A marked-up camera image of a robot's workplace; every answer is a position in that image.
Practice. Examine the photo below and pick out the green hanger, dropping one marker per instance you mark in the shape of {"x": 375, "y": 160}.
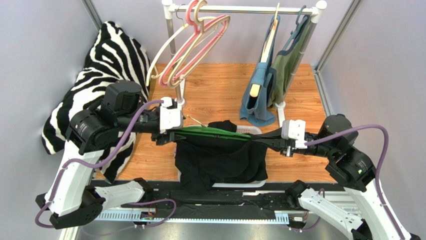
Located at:
{"x": 217, "y": 129}

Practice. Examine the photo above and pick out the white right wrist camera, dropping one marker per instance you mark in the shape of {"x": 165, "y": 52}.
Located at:
{"x": 295, "y": 130}

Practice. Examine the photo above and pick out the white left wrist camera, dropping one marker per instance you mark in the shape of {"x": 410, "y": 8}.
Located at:
{"x": 171, "y": 116}

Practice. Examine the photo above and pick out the blue ribbed tank top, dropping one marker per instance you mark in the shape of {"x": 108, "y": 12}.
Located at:
{"x": 255, "y": 109}

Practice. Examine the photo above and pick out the zebra striped pillow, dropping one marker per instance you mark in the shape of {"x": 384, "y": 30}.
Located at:
{"x": 114, "y": 56}

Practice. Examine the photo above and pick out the white metal clothes rack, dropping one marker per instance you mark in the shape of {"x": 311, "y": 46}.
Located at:
{"x": 315, "y": 14}

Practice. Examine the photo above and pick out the blue grey hanger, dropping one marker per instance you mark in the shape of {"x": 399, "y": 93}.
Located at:
{"x": 296, "y": 34}

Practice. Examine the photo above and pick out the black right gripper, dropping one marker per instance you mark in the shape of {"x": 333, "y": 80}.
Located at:
{"x": 285, "y": 145}

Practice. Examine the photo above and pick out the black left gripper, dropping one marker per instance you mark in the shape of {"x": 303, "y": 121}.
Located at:
{"x": 161, "y": 139}

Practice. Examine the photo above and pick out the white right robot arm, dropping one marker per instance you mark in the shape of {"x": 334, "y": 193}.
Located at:
{"x": 351, "y": 168}

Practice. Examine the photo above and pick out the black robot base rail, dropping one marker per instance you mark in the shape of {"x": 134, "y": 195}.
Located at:
{"x": 267, "y": 204}

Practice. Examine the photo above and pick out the pink plastic hanger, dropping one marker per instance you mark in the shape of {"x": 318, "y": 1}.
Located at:
{"x": 189, "y": 46}

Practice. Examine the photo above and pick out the wooden hanger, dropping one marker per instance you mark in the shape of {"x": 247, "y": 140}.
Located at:
{"x": 255, "y": 88}

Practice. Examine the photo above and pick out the white plastic laundry basket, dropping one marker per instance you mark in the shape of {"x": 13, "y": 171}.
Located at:
{"x": 253, "y": 129}

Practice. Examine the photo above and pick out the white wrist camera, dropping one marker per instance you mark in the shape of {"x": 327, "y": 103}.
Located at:
{"x": 171, "y": 116}
{"x": 295, "y": 130}

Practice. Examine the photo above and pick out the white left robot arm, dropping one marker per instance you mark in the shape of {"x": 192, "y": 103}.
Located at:
{"x": 93, "y": 138}

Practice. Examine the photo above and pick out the olive green tank top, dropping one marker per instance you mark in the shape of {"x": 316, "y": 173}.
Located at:
{"x": 281, "y": 70}

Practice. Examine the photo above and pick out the beige hanger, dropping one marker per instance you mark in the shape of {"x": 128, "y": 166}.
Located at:
{"x": 196, "y": 50}

